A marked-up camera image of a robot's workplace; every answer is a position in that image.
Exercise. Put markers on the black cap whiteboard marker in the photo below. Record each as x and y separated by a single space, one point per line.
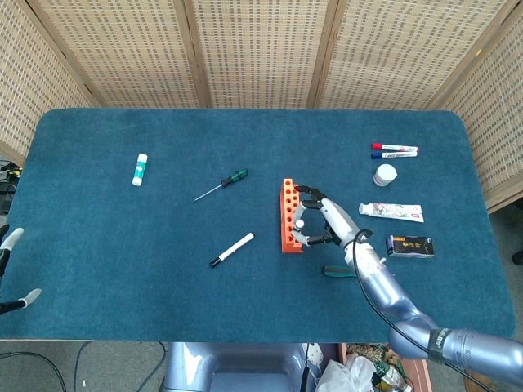
235 248

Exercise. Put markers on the black electrical equipment pile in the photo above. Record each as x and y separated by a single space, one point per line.
6 192

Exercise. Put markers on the woven bamboo folding screen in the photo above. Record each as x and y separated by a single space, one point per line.
261 49

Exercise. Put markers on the blue cap whiteboard marker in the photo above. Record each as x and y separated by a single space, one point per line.
394 154

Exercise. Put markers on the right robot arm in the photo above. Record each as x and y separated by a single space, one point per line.
380 286

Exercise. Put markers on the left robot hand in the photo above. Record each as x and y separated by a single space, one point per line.
12 239

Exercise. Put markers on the green black striped screwdriver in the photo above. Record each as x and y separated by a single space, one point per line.
233 176

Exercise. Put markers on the pink waste bin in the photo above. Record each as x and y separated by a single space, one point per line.
417 375

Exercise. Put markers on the blue carpet table mat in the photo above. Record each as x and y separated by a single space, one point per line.
122 265

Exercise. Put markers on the white green glue stick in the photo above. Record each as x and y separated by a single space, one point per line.
139 170

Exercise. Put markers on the white toothpaste tube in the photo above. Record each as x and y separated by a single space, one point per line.
392 211

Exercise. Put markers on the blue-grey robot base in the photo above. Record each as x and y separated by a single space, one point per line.
241 367

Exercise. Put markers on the white plastic bag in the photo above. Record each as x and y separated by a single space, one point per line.
345 375

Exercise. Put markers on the white round jar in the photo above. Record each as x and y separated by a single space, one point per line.
385 175

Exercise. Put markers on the black purple carton box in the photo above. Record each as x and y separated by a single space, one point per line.
410 246

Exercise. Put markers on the orange tool holder block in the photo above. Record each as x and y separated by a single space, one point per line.
286 245

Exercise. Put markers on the red cap whiteboard marker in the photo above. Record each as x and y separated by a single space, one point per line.
394 146

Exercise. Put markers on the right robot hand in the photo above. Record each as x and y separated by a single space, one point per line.
339 222

